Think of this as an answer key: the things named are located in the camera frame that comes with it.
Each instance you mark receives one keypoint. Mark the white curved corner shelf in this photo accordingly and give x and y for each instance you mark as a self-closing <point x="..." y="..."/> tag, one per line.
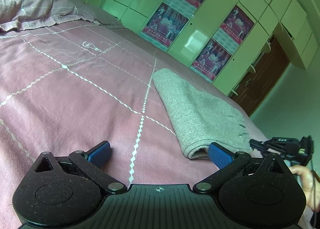
<point x="267" y="46"/>
<point x="252" y="68"/>
<point x="235" y="91"/>

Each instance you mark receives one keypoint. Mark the pale green wardrobe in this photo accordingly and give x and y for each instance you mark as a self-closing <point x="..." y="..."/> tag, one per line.
<point x="220" y="19"/>

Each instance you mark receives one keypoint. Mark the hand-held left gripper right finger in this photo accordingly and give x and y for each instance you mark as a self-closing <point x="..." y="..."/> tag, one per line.
<point x="220" y="155"/>

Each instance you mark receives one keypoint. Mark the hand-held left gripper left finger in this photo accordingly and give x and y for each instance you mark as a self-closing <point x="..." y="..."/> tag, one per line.
<point x="100" y="153"/>

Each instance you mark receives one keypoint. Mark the grey pants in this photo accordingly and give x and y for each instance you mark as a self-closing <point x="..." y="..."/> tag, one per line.
<point x="200" y="111"/>

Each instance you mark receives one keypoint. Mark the pink checked bedspread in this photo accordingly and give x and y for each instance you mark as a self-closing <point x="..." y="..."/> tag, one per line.
<point x="75" y="94"/>

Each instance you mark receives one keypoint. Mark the pink checked pillow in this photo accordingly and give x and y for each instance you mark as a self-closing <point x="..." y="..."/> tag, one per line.
<point x="37" y="9"/>

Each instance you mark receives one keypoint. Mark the person's right hand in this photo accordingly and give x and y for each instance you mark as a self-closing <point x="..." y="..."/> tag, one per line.
<point x="308" y="184"/>

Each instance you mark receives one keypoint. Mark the brown wooden door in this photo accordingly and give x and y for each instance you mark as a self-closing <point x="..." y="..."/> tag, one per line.
<point x="262" y="76"/>

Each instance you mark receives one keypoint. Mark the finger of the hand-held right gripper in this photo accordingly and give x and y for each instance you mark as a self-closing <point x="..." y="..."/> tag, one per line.
<point x="275" y="144"/>

